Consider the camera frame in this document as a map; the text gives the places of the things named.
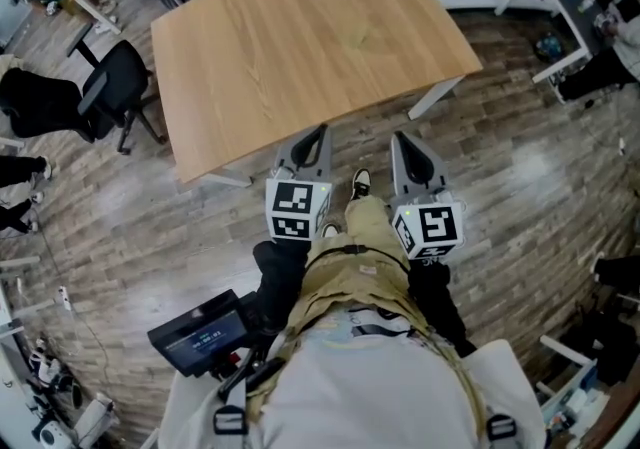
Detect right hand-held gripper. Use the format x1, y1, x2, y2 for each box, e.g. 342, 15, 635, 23
389, 130, 466, 261

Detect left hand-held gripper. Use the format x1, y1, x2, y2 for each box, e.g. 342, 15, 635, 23
264, 124, 334, 242

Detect person's right forearm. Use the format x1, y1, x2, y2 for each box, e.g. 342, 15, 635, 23
407, 258, 477, 359

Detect person's left forearm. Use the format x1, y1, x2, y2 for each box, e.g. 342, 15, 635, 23
252, 238, 312, 334

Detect person's right shoe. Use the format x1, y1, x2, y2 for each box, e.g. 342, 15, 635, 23
351, 168, 374, 201

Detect person's khaki trousers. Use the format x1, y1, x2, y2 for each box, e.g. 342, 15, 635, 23
287, 196, 432, 338

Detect wooden table with white legs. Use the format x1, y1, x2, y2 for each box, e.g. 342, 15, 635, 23
150, 0, 484, 188

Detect black monitor screen device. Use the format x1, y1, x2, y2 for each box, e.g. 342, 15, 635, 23
146, 288, 252, 379

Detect black harness buckle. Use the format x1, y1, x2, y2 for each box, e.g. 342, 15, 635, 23
213, 404, 250, 437
486, 413, 517, 442

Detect black office chair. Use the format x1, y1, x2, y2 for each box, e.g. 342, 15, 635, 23
66, 21, 169, 156

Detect blue round object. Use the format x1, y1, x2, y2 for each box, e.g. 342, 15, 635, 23
533, 31, 567, 64

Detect white round appliance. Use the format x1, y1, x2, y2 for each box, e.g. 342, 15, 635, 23
32, 419, 76, 449

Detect white table frame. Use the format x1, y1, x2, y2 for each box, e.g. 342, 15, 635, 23
535, 334, 599, 399

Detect grey desk with white frame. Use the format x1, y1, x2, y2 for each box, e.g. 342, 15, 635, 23
494, 0, 607, 84

